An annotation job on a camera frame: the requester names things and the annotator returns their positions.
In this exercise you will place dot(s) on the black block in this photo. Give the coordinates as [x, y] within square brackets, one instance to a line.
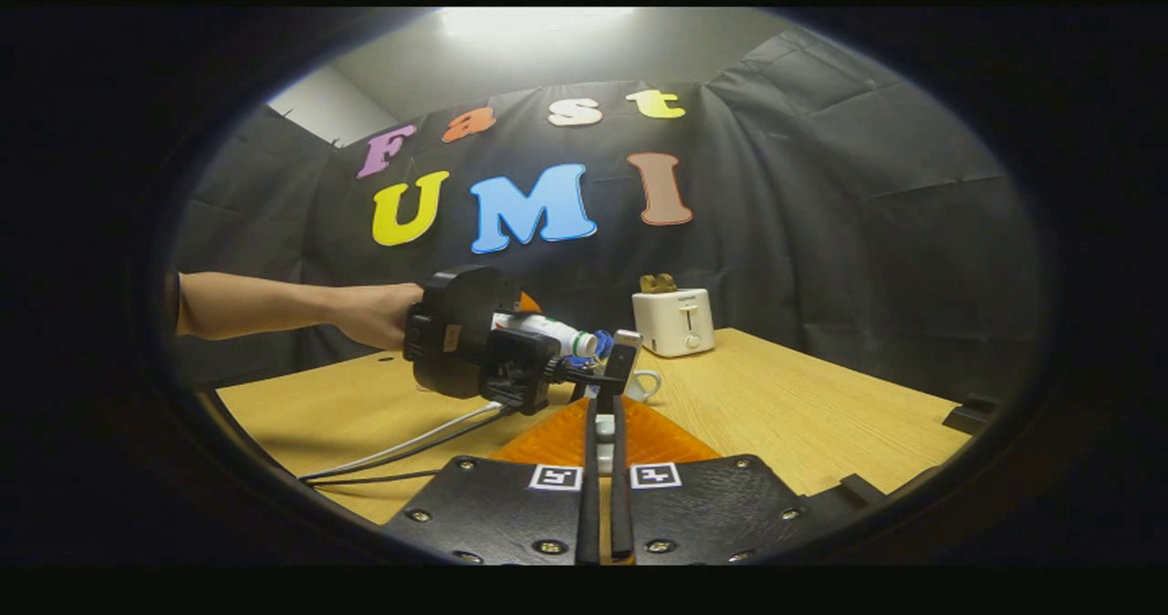
[972, 414]

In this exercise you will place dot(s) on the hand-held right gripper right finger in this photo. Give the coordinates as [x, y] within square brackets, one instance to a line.
[620, 505]

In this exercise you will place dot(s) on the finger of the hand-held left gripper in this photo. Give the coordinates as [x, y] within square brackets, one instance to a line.
[620, 369]
[527, 305]

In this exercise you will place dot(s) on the black backdrop cloth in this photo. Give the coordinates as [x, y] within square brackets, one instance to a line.
[821, 232]

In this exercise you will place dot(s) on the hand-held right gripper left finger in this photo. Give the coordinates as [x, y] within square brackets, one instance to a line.
[589, 505]

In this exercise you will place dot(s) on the white green-label water bottle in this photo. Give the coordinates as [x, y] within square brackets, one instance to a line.
[547, 330]

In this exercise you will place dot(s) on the white toaster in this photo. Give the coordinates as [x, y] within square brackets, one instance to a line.
[675, 323]

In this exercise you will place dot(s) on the white blue-patterned teacup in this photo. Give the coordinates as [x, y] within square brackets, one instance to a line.
[633, 387]

